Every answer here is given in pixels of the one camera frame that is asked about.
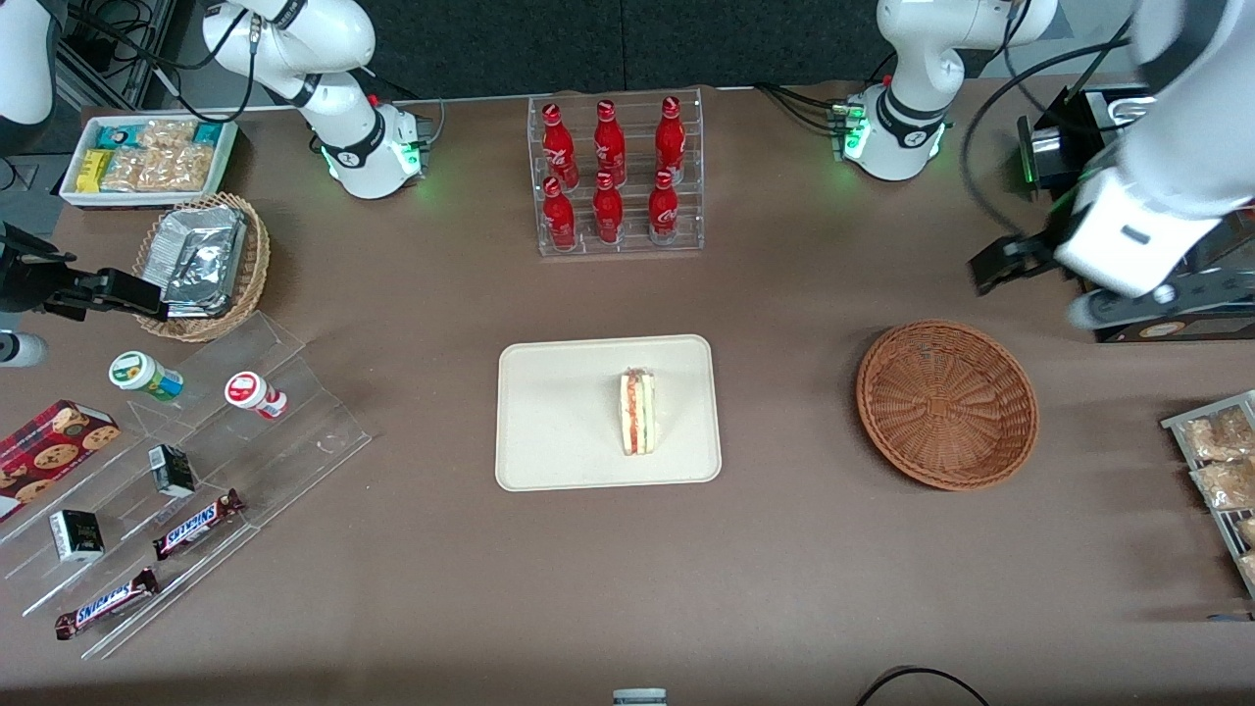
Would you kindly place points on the yellow snack packet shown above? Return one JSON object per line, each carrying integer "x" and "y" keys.
{"x": 94, "y": 170}

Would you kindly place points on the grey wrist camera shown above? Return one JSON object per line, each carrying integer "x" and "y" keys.
{"x": 1090, "y": 312}
{"x": 20, "y": 350}

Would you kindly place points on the triangular sandwich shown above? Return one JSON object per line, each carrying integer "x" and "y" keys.
{"x": 637, "y": 412}

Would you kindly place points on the clear bag of crackers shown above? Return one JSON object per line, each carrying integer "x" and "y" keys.
{"x": 1226, "y": 485}
{"x": 1247, "y": 531}
{"x": 1249, "y": 569}
{"x": 1216, "y": 436}

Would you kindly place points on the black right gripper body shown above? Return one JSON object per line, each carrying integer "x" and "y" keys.
{"x": 22, "y": 285}

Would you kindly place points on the silver foil pouch stack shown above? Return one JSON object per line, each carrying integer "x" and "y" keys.
{"x": 201, "y": 260}

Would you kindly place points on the small black carton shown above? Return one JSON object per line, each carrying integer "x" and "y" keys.
{"x": 173, "y": 472}
{"x": 76, "y": 535}

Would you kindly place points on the teal snack packet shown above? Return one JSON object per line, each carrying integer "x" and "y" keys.
{"x": 208, "y": 133}
{"x": 116, "y": 137}

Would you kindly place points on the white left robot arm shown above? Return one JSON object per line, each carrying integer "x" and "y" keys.
{"x": 912, "y": 59}

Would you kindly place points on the red cola bottle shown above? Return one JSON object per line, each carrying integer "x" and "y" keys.
{"x": 671, "y": 142}
{"x": 608, "y": 214}
{"x": 664, "y": 212}
{"x": 559, "y": 221}
{"x": 610, "y": 147}
{"x": 559, "y": 152}

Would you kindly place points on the white rectangular snack tray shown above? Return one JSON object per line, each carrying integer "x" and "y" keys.
{"x": 74, "y": 196}

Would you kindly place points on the black sealing machine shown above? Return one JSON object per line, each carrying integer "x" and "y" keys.
{"x": 1051, "y": 132}

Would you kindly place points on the red label yogurt cup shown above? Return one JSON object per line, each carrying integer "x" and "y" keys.
{"x": 250, "y": 392}

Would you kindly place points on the red plaid cookie box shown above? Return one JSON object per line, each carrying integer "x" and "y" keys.
{"x": 49, "y": 451}

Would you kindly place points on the light tan wicker basket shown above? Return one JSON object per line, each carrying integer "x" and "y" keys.
{"x": 250, "y": 275}

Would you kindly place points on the green label yogurt cup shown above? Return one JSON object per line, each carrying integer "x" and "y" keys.
{"x": 137, "y": 373}

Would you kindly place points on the small grey device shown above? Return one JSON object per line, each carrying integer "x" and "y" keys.
{"x": 639, "y": 697}

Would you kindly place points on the cream rectangular plastic tray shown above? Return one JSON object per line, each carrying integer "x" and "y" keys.
{"x": 559, "y": 422}

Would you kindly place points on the clear peanut snack bag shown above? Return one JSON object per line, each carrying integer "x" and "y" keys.
{"x": 167, "y": 134}
{"x": 123, "y": 170}
{"x": 176, "y": 169}

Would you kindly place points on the snickers chocolate bar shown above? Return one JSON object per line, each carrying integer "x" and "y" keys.
{"x": 106, "y": 604}
{"x": 196, "y": 525}

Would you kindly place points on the clear acrylic bottle rack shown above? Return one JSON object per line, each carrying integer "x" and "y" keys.
{"x": 632, "y": 248}

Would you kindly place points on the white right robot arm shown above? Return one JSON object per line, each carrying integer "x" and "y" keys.
{"x": 294, "y": 39}

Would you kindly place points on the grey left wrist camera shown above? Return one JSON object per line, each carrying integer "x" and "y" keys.
{"x": 1090, "y": 312}

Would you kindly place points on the clear acrylic stepped display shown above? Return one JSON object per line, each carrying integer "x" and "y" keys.
{"x": 294, "y": 446}

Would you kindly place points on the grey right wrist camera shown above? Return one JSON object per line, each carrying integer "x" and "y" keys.
{"x": 20, "y": 350}

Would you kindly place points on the brown round wicker basket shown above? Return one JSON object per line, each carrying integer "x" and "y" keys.
{"x": 941, "y": 402}

